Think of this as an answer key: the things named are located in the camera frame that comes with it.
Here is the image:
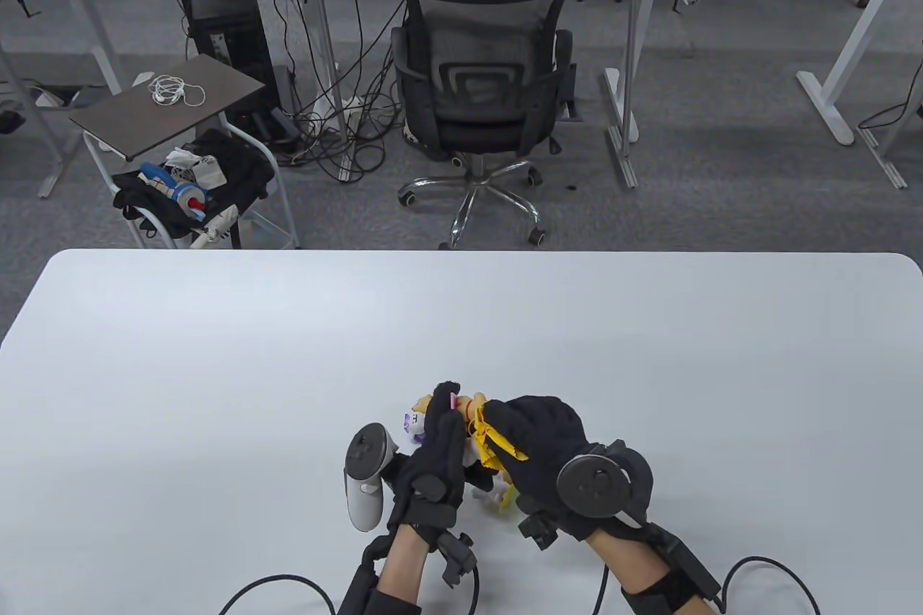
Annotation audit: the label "white earphones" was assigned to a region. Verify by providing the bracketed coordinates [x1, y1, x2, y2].
[149, 75, 206, 107]

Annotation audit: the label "yellow cleaning cloth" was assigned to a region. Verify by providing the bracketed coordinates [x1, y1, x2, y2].
[465, 402, 529, 479]

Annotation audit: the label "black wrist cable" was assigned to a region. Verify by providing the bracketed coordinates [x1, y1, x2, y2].
[216, 574, 340, 615]
[721, 556, 823, 615]

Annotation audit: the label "purple base bear ornament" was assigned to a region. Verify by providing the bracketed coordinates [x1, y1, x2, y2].
[402, 394, 435, 446]

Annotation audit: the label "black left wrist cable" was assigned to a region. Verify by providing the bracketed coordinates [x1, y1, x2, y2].
[216, 574, 340, 615]

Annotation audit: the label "black white controller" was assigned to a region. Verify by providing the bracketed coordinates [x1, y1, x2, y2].
[344, 422, 401, 534]
[557, 441, 655, 528]

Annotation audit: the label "yellow green base bear ornament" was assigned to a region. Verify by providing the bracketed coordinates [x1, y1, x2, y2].
[471, 477, 521, 516]

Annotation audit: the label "black bag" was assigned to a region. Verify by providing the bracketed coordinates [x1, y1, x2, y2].
[112, 130, 276, 239]

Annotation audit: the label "person's left forearm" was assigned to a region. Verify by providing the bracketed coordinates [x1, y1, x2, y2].
[375, 525, 428, 615]

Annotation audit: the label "black mesh office chair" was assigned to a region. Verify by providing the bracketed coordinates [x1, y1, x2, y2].
[389, 0, 575, 249]

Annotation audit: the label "white power strip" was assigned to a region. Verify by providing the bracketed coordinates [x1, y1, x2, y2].
[312, 96, 365, 134]

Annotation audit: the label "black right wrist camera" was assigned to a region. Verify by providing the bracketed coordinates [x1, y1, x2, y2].
[642, 525, 723, 605]

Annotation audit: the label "person's right forearm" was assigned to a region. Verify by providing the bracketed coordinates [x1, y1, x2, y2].
[588, 527, 680, 615]

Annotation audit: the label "black computer tower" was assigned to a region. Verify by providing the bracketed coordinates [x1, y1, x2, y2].
[184, 0, 281, 112]

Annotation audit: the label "tangle of black cables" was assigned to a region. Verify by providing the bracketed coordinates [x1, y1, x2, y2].
[268, 0, 408, 183]

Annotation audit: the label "side cart with grey top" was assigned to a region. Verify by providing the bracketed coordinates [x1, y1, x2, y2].
[70, 54, 301, 249]

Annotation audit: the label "person's right hand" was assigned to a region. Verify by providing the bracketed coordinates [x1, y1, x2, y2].
[482, 395, 615, 552]

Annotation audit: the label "person's left hand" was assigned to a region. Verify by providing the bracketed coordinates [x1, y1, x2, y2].
[389, 381, 478, 588]

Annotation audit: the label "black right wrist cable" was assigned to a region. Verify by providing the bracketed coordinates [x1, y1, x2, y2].
[721, 556, 823, 615]

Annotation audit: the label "pink base bear ornament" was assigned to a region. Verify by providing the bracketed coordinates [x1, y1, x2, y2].
[447, 391, 493, 468]

